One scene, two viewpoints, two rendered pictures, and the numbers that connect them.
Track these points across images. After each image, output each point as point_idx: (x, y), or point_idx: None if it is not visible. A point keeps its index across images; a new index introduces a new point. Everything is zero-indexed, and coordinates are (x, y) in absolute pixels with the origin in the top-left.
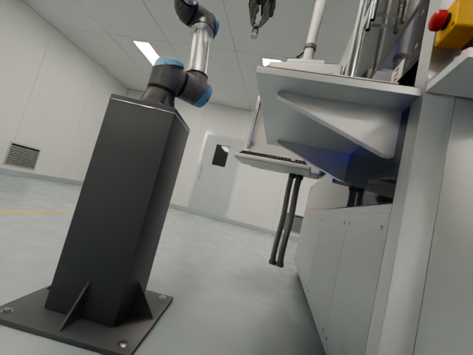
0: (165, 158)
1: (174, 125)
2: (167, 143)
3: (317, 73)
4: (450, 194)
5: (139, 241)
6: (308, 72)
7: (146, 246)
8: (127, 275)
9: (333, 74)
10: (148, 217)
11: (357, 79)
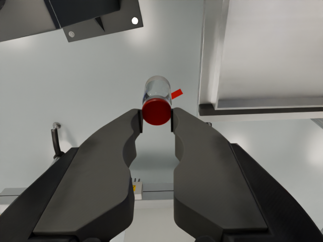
0: (81, 10)
1: (60, 9)
2: (76, 17)
3: (277, 113)
4: None
5: (107, 10)
6: (258, 120)
7: None
8: (113, 12)
9: (305, 107)
10: (100, 5)
11: (313, 118)
